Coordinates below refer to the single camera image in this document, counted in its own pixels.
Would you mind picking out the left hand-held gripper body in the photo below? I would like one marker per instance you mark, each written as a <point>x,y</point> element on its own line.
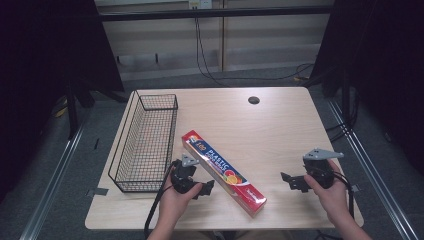
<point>184,173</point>

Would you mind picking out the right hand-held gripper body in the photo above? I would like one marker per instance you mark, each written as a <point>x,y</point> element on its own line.
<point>318,166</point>

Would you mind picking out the person's left hand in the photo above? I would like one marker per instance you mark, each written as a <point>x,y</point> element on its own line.
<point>175,203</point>

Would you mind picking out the person's right hand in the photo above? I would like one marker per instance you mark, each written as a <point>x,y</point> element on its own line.
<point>330,196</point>

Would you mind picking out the red blue plastic wrap box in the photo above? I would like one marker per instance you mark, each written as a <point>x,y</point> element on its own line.
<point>224,171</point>

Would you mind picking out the grey tape strip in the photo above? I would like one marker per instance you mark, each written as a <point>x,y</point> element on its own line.
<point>355,188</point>
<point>98,192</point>

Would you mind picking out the person's legs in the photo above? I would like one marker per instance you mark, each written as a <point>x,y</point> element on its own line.
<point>230,235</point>

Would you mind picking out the black curtain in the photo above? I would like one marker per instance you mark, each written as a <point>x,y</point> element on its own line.
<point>50,66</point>
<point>383,66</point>

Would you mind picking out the black metal stand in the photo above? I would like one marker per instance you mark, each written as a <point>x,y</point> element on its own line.
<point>71,113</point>

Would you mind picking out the black horizontal bar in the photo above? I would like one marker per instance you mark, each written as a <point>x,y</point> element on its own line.
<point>216,13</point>

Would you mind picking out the aluminium floor rail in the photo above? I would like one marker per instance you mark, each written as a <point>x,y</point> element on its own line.
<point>373,166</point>
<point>53,186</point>

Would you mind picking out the white wall socket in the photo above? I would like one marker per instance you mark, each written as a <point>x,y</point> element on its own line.
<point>200,4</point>

